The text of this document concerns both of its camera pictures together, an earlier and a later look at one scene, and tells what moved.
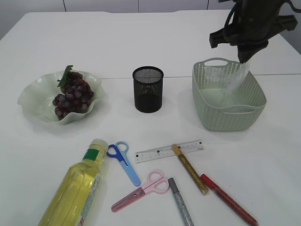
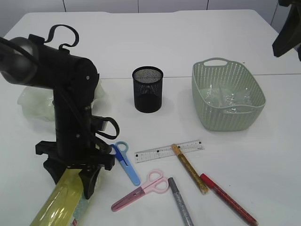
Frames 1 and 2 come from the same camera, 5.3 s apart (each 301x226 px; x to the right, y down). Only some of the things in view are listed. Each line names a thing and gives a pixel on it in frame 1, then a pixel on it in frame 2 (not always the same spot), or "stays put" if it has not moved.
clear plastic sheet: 225,79 to 241,101
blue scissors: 119,151 stays put
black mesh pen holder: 147,82 stays put
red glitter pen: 230,201 stays put
